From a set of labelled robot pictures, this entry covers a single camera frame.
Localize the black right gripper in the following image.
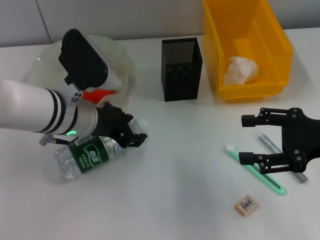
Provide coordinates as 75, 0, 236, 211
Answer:
238, 107, 320, 175

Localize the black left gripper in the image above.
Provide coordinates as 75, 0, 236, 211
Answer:
95, 100, 149, 149

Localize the green utility knife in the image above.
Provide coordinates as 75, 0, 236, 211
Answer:
223, 143, 287, 197

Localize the red-orange fruit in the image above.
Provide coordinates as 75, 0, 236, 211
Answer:
81, 88, 119, 105

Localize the clear plastic water bottle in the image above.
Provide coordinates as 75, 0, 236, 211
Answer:
53, 118, 149, 184

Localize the white paper ball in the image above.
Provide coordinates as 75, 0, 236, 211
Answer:
223, 55, 260, 86

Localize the grey marker pen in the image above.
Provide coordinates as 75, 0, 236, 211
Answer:
250, 129, 309, 184

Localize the beige eraser with barcode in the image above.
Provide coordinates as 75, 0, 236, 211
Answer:
234, 194, 260, 217

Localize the black mesh pen holder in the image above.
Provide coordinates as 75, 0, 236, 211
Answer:
161, 37, 204, 102

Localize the translucent wavy fruit plate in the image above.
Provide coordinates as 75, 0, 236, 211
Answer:
29, 34, 137, 107

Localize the yellow plastic storage bin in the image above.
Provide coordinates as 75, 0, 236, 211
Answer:
202, 0, 294, 104

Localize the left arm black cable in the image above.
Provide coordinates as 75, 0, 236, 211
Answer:
38, 134, 71, 146

